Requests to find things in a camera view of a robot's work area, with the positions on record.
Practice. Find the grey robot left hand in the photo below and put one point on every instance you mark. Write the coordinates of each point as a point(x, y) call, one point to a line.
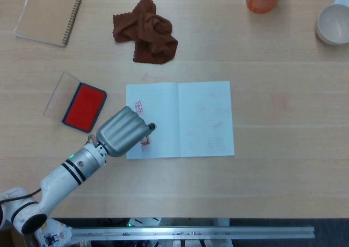
point(121, 132)

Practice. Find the small red white stamp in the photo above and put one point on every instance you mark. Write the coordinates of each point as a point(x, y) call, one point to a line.
point(145, 144)

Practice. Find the white silver robot left arm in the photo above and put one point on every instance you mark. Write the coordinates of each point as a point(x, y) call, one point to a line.
point(62, 179)

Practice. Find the white sticker-covered robot base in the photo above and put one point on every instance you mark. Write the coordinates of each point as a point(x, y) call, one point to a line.
point(54, 232)

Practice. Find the red ink stamp pad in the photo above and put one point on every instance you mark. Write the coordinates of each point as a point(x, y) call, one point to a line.
point(84, 108)

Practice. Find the open lined white notebook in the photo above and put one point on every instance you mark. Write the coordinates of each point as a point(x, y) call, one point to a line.
point(201, 121)

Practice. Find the brown crumpled cloth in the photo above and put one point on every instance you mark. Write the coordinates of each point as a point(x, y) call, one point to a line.
point(150, 34)

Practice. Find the kraft spiral notebook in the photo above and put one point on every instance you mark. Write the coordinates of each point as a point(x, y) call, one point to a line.
point(46, 12)

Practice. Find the white ceramic bowl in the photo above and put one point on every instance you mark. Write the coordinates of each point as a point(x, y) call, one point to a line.
point(332, 24)

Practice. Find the aluminium rail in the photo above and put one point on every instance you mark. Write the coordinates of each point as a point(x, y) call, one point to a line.
point(191, 232)

